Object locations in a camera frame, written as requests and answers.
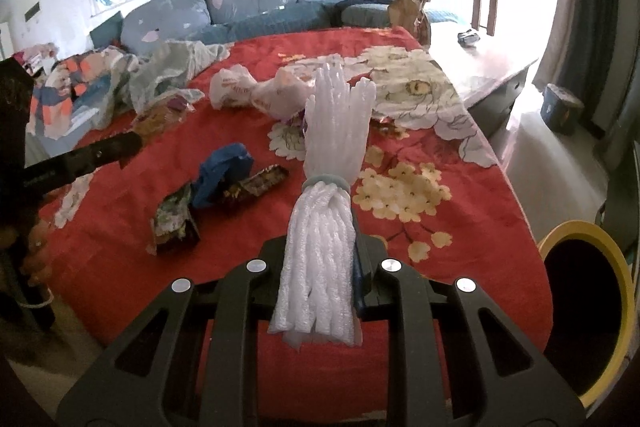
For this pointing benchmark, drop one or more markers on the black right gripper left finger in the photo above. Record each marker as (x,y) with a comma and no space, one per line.
(188,359)

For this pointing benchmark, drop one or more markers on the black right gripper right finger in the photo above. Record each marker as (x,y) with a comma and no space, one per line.
(455,358)

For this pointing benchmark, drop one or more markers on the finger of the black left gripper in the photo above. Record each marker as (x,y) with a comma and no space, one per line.
(58,171)

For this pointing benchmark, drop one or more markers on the white foam net sleeve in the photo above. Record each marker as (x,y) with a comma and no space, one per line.
(315,303)

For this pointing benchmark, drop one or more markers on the yellow rimmed trash bin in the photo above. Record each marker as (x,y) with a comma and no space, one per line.
(593,308)

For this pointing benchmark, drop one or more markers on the colourful patterned quilt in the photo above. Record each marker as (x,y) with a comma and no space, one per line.
(95,80)

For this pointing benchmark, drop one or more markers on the brown snack wrapper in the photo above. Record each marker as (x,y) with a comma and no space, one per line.
(173,224)

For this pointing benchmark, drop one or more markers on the grey green cloth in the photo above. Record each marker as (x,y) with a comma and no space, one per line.
(136,82)

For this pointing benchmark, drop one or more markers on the red floral blanket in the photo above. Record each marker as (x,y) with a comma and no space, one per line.
(430,187)

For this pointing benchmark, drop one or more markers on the blue crumpled wrapper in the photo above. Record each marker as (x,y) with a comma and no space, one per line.
(230,163)

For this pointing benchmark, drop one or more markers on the white plastic bag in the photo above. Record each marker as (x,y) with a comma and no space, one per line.
(281,97)

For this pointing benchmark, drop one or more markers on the small dark storage stool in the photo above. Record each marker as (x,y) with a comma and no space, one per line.
(561,109)

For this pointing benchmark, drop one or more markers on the blue fabric sofa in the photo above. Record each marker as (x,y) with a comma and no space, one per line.
(225,21)

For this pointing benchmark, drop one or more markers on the small object on table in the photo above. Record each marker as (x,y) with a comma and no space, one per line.
(468,38)

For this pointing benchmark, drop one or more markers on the brown paper bag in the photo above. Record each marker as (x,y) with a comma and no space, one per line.
(411,15)

